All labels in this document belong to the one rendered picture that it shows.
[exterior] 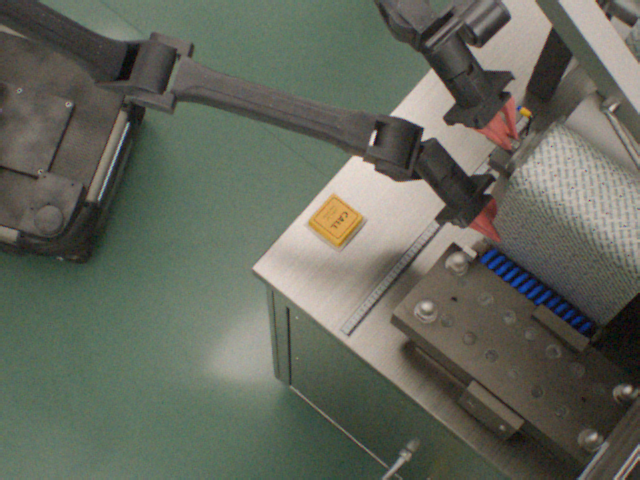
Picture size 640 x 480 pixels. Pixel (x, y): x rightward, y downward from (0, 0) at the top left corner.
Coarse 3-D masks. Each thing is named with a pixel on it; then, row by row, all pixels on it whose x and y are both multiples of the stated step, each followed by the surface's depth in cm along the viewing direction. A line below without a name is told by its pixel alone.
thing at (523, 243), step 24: (504, 216) 170; (504, 240) 177; (528, 240) 171; (552, 240) 165; (528, 264) 178; (552, 264) 172; (576, 264) 166; (552, 288) 179; (576, 288) 173; (600, 288) 167; (600, 312) 173
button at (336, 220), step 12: (324, 204) 195; (336, 204) 195; (348, 204) 195; (312, 216) 194; (324, 216) 194; (336, 216) 194; (348, 216) 194; (360, 216) 194; (324, 228) 193; (336, 228) 193; (348, 228) 194; (336, 240) 193
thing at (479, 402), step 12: (468, 396) 177; (480, 396) 174; (492, 396) 174; (468, 408) 183; (480, 408) 178; (492, 408) 174; (504, 408) 174; (480, 420) 184; (492, 420) 178; (504, 420) 174; (516, 420) 173; (504, 432) 179
